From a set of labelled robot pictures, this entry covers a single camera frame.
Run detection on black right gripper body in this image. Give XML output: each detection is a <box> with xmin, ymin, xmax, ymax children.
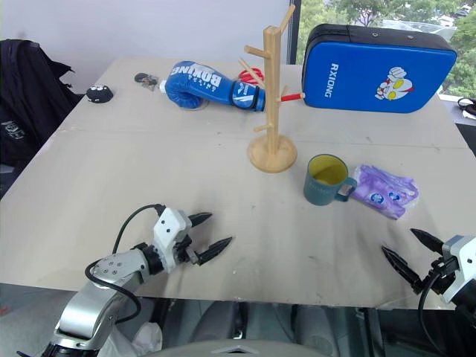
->
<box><xmin>422</xmin><ymin>254</ymin><xmax>463</xmax><ymax>295</ymax></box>

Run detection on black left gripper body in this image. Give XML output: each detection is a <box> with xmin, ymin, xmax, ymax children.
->
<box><xmin>173</xmin><ymin>232</ymin><xmax>201</xmax><ymax>266</ymax></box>

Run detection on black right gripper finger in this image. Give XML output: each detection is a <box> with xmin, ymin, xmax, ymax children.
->
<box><xmin>409</xmin><ymin>228</ymin><xmax>446</xmax><ymax>256</ymax></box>
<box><xmin>380</xmin><ymin>245</ymin><xmax>425</xmax><ymax>295</ymax></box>

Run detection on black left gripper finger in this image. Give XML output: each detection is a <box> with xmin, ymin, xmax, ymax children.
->
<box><xmin>188</xmin><ymin>212</ymin><xmax>213</xmax><ymax>228</ymax></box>
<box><xmin>197</xmin><ymin>236</ymin><xmax>234</xmax><ymax>266</ymax></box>

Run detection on teal mug yellow inside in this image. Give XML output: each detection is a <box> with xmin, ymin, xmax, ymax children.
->
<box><xmin>303</xmin><ymin>155</ymin><xmax>358</xmax><ymax>207</ymax></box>

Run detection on wooden mug tree stand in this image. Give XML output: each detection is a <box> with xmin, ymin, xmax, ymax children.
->
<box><xmin>237</xmin><ymin>4</ymin><xmax>306</xmax><ymax>174</ymax></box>

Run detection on purple tissue packet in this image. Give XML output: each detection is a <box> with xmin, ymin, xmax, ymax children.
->
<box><xmin>349</xmin><ymin>163</ymin><xmax>422</xmax><ymax>222</ymax></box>

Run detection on white plastic bag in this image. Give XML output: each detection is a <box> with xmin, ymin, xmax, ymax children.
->
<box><xmin>132</xmin><ymin>321</ymin><xmax>164</xmax><ymax>354</ymax></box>

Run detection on blue boxing glove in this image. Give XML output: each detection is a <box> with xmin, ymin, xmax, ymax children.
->
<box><xmin>159</xmin><ymin>60</ymin><xmax>267</xmax><ymax>113</ymax></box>

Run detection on black round plush toy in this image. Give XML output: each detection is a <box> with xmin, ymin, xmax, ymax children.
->
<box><xmin>86</xmin><ymin>85</ymin><xmax>114</xmax><ymax>104</ymax></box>

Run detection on blue boxing kick pad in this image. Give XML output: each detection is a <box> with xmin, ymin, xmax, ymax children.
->
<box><xmin>301</xmin><ymin>23</ymin><xmax>458</xmax><ymax>115</ymax></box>

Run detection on black backpack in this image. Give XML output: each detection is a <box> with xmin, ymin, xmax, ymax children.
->
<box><xmin>0</xmin><ymin>38</ymin><xmax>85</xmax><ymax>169</ymax></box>

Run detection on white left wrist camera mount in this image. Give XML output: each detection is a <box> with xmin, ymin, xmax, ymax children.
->
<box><xmin>152</xmin><ymin>208</ymin><xmax>193</xmax><ymax>274</ymax></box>

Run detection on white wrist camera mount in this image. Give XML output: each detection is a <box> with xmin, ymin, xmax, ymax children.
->
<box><xmin>440</xmin><ymin>234</ymin><xmax>476</xmax><ymax>305</ymax></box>
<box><xmin>152</xmin><ymin>208</ymin><xmax>193</xmax><ymax>274</ymax></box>

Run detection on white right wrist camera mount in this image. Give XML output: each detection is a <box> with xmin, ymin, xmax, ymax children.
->
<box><xmin>440</xmin><ymin>234</ymin><xmax>476</xmax><ymax>305</ymax></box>

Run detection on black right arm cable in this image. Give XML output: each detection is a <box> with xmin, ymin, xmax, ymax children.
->
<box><xmin>417</xmin><ymin>273</ymin><xmax>442</xmax><ymax>347</ymax></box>

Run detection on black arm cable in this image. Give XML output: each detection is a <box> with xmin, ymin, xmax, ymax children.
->
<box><xmin>417</xmin><ymin>273</ymin><xmax>442</xmax><ymax>347</ymax></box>
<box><xmin>84</xmin><ymin>203</ymin><xmax>167</xmax><ymax>325</ymax></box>

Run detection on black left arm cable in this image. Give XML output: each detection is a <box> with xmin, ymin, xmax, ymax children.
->
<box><xmin>84</xmin><ymin>203</ymin><xmax>167</xmax><ymax>325</ymax></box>

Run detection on black cable on desk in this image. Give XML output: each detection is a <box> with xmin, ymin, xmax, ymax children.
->
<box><xmin>456</xmin><ymin>97</ymin><xmax>476</xmax><ymax>117</ymax></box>

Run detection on small dark keychain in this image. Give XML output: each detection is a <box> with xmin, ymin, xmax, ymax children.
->
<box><xmin>134</xmin><ymin>72</ymin><xmax>159</xmax><ymax>91</ymax></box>

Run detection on red handled scissors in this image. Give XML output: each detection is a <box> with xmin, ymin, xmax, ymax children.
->
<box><xmin>237</xmin><ymin>68</ymin><xmax>266</xmax><ymax>89</ymax></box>

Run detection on dark window frame post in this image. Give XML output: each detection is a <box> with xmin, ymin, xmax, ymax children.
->
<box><xmin>289</xmin><ymin>0</ymin><xmax>303</xmax><ymax>66</ymax></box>

